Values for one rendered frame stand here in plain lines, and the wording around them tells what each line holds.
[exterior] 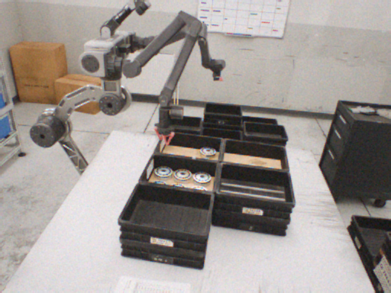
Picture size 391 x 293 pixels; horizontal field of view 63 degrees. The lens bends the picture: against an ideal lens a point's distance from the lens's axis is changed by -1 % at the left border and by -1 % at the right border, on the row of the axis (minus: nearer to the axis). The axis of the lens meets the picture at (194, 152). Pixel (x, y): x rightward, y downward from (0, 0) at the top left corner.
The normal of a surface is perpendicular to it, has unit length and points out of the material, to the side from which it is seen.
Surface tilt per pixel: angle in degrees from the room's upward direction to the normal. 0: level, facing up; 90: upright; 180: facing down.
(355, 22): 90
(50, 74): 91
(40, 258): 0
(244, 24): 90
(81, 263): 0
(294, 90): 90
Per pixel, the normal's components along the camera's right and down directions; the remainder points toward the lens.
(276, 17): -0.09, 0.51
